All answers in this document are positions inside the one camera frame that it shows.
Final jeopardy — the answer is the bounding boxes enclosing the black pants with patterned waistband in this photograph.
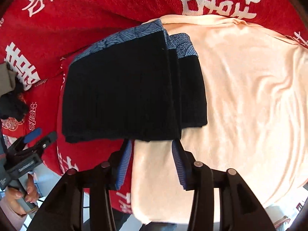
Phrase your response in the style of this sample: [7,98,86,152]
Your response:
[62,20,208,143]

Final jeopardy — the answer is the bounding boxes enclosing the person's left hand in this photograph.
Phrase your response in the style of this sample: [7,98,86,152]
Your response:
[5,174,40,216]

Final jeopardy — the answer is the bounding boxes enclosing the red embroidered cushion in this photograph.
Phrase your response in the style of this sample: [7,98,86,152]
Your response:
[1,94,29,138]

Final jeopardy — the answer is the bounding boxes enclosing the black crumpled garment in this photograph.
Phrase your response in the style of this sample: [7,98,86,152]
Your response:
[0,78,29,122]

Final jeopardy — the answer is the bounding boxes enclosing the olive grey folded cloth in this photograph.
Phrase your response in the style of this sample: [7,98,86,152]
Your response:
[0,63,17,96]

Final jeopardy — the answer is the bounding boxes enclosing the cream folded garment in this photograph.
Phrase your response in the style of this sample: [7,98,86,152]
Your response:
[130,14,308,225]

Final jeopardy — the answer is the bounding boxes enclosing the red sofa cover with characters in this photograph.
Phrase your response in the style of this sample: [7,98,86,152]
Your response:
[1,0,307,220]

